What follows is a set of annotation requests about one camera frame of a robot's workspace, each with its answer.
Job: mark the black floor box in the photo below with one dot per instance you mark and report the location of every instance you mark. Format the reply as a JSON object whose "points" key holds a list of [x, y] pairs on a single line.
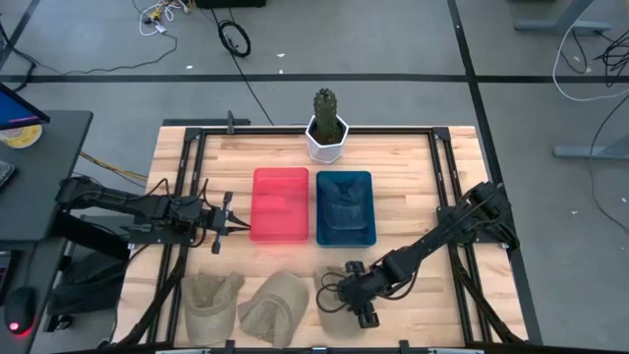
{"points": [[231, 3]]}

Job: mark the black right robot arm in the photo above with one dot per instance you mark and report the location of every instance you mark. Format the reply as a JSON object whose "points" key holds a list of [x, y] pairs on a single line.
{"points": [[432, 241]]}

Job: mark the black computer mouse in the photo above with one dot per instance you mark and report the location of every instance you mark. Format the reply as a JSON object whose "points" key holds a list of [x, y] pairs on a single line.
{"points": [[19, 307]]}

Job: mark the green cactus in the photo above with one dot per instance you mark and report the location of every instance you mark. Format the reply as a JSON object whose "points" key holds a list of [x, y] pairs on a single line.
{"points": [[325, 110]]}

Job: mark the beige fabric cap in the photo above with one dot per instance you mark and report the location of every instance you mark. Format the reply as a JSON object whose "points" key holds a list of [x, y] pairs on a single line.
{"points": [[211, 305], [272, 310], [329, 322], [344, 206]]}

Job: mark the blue translucent plastic bin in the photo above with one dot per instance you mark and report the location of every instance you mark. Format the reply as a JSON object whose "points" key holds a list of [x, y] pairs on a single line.
{"points": [[322, 238]]}

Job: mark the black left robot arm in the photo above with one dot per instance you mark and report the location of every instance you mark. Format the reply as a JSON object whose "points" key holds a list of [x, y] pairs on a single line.
{"points": [[123, 201]]}

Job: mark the round yellow disc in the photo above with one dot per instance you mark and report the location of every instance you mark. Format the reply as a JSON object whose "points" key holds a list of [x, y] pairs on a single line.
{"points": [[22, 137]]}

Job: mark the computer monitor with blue screen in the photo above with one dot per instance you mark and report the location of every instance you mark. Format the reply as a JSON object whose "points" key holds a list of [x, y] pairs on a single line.
{"points": [[12, 110]]}

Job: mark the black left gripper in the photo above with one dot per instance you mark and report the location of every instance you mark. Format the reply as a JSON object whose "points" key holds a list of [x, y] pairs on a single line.
{"points": [[218, 221]]}

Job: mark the black desk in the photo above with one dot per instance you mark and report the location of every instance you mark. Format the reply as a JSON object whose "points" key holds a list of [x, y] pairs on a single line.
{"points": [[44, 187]]}

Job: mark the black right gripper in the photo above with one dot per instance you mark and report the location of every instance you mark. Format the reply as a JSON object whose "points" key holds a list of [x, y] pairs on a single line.
{"points": [[363, 292]]}

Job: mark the black aluminium table frame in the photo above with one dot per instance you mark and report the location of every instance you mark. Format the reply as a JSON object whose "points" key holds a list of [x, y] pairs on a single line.
{"points": [[319, 131]]}

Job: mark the pink translucent plastic bin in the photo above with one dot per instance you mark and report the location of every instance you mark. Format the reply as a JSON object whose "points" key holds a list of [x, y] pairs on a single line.
{"points": [[279, 206]]}

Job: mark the white plant pot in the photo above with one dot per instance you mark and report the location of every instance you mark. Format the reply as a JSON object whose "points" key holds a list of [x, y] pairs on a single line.
{"points": [[324, 152]]}

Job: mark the black office chair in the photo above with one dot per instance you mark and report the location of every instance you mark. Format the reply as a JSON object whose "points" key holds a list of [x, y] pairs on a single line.
{"points": [[88, 285]]}

